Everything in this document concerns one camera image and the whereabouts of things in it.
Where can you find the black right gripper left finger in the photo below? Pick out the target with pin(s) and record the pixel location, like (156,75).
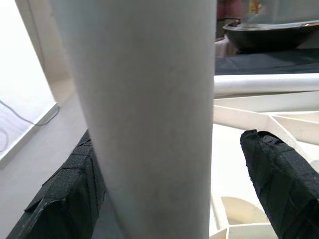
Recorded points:
(64,199)

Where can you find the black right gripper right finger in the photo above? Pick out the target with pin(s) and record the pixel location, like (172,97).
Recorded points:
(286,189)

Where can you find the white plastic table leg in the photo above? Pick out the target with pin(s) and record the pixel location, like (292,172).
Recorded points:
(149,112)
(261,84)

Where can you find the cream plastic ribbed table top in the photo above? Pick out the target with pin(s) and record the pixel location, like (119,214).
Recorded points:
(294,124)

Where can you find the black tablecloth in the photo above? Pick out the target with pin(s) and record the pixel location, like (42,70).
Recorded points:
(261,64)

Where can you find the black wok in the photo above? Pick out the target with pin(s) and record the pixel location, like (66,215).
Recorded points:
(261,37)

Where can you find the patterned cloth covered bench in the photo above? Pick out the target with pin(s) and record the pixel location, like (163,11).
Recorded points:
(225,47)

